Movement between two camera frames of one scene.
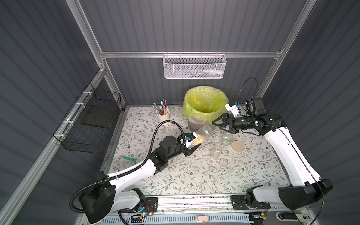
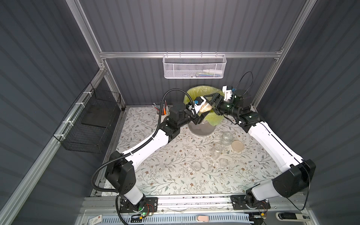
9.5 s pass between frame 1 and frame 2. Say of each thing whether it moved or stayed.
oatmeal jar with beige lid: stayed
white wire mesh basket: stayed
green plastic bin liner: stayed
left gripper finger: moved
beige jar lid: stayed
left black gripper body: moved
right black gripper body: moved
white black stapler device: stayed
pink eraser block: stayed
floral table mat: stayed
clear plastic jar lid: stayed
